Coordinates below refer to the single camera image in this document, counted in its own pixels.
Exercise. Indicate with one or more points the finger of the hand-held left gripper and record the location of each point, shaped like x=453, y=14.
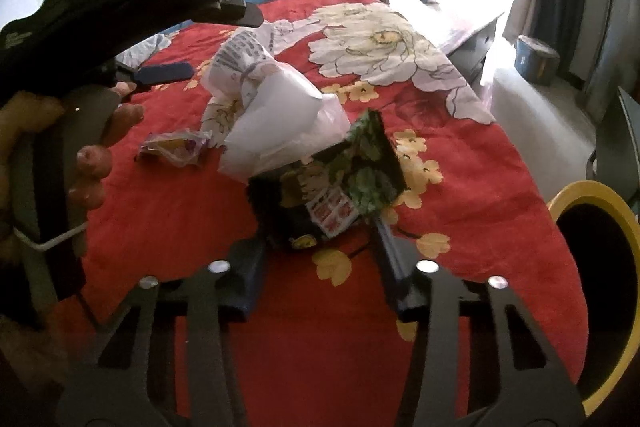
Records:
x=165, y=74
x=240, y=14

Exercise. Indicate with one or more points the person's left hand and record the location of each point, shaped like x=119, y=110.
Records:
x=92, y=159

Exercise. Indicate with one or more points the red floral blanket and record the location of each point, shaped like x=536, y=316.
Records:
x=450, y=207

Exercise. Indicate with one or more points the person's left forearm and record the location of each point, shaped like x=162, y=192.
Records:
x=35, y=367

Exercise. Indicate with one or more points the pale coffee table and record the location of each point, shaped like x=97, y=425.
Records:
x=450, y=27

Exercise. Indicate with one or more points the yellow rimmed black bin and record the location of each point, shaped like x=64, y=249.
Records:
x=590, y=192

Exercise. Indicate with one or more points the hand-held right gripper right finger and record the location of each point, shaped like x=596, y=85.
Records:
x=392, y=267

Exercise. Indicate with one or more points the white printed plastic packet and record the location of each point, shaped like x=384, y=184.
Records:
x=235, y=57

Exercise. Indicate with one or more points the purple yellow snack packet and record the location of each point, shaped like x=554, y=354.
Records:
x=175, y=144

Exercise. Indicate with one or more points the white translucent plastic bag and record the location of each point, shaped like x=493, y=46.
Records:
x=280, y=117

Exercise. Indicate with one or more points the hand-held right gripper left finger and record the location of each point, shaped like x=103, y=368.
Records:
x=252, y=277

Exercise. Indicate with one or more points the grey chair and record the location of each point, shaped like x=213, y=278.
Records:
x=620, y=137

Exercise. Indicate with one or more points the pale green floral cloth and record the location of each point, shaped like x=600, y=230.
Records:
x=145, y=49

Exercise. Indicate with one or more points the dark green snack packet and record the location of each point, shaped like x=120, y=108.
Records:
x=360, y=157

